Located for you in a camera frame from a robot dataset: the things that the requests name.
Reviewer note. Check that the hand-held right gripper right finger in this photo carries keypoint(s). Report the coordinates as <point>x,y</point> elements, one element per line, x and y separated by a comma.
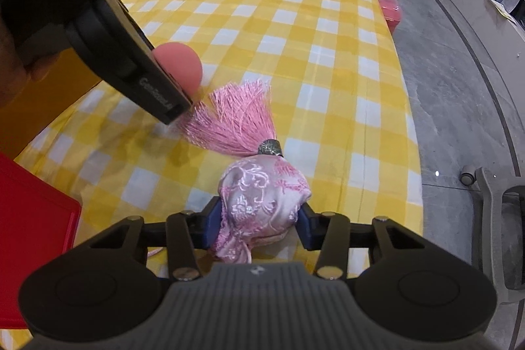
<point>307,227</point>

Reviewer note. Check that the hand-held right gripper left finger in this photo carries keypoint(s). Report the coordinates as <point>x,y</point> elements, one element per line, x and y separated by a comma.
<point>213,223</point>

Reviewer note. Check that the pink tasselled sachet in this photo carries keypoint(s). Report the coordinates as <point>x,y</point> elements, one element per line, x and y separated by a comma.
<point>262,202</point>

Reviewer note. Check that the orange box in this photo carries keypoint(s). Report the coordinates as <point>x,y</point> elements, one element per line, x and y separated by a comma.
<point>41,112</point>

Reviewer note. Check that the pink foam ball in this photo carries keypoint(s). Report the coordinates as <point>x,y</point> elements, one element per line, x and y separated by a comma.
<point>184,67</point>

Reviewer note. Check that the person's left hand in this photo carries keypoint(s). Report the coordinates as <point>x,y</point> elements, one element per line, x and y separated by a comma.
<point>12,75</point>

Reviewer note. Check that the red cube box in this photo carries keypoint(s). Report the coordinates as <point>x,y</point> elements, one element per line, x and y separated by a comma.
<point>33,231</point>

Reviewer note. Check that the grey office chair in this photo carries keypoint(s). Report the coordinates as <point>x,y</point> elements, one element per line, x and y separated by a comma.
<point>492,210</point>

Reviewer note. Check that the yellow checked tablecloth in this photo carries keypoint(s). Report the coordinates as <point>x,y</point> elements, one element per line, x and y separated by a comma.
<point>266,5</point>

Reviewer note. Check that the pink plastic storage box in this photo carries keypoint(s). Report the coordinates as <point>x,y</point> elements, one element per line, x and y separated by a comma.
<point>391,13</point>

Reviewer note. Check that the loose papers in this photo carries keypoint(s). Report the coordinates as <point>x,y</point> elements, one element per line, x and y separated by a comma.
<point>506,13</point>

